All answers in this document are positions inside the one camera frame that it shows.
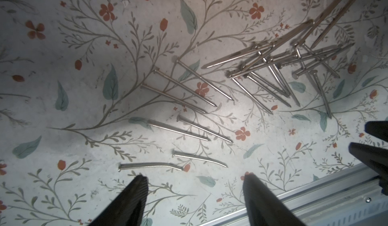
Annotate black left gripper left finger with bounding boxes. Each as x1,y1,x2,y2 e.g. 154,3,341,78
91,175,149,226

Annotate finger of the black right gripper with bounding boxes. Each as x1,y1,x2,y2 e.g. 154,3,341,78
364,121,388,142
349,143,388,180

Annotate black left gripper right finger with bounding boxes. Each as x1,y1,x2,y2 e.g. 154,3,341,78
243,174,304,226

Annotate bent steel nail lower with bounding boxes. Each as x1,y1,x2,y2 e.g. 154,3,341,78
118,162,184,172

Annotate curved steel nail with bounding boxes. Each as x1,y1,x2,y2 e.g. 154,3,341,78
172,150,228,168

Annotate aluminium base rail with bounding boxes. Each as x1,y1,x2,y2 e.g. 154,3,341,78
206,164,388,226

